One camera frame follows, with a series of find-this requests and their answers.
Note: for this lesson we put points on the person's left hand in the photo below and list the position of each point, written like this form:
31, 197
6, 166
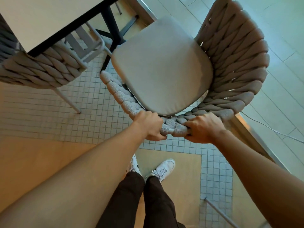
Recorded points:
147, 124

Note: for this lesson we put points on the person's right hand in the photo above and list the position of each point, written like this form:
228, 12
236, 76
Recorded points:
206, 128

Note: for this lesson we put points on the person's left thumb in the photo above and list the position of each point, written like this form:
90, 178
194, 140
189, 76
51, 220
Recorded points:
155, 137

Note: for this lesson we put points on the person's right thumb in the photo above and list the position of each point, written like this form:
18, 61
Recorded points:
193, 139

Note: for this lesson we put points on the person's right forearm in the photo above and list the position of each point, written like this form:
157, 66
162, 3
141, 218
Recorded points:
261, 182

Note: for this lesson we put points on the person's left forearm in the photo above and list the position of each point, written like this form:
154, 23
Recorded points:
78, 187

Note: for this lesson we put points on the person's right white sneaker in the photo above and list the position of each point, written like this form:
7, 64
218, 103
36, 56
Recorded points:
163, 169

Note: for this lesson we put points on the person's white sneaker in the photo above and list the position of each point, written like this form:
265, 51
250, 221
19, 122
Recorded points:
135, 165
163, 169

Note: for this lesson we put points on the person's left white sneaker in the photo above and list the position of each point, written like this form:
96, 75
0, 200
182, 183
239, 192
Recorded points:
135, 165

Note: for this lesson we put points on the person's dark brown trousers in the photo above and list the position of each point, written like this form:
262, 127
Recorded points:
154, 206

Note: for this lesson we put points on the grey seat cushion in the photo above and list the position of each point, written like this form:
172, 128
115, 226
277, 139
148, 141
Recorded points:
161, 66

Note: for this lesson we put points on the grey metal chair leg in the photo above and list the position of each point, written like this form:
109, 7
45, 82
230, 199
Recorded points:
220, 212
118, 8

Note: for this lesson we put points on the white table with black frame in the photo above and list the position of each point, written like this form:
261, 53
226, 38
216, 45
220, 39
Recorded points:
35, 18

